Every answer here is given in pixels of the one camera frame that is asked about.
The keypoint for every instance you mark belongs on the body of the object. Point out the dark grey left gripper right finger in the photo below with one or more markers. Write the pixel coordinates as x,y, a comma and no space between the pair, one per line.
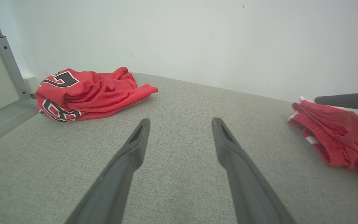
244,180

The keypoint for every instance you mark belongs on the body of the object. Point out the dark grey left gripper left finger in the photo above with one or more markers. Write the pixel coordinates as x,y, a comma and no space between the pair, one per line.
120,180

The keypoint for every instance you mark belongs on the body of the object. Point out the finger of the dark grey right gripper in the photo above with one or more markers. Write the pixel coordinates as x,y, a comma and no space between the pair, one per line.
350,101

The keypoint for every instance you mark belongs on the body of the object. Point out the red shorts with white trim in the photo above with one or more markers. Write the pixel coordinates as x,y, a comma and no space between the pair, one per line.
340,137

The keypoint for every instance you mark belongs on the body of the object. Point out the red Bulls basketball jersey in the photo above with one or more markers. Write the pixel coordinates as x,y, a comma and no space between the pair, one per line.
92,93

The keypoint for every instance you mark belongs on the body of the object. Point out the grey metal post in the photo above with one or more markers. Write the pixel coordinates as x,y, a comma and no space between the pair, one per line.
11,67

